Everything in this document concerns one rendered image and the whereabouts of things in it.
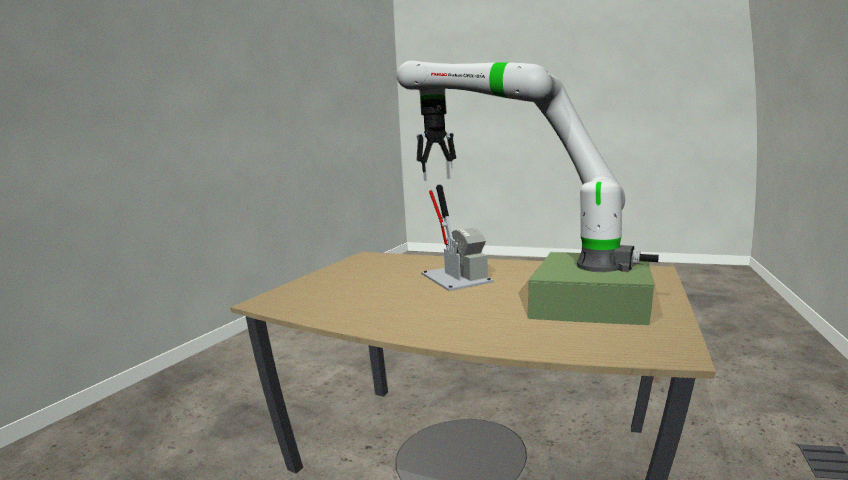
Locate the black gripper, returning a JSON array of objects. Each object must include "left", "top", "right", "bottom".
[{"left": 417, "top": 114, "right": 456, "bottom": 181}]

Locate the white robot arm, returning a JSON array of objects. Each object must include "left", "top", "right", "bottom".
[{"left": 397, "top": 61, "right": 659, "bottom": 272}]

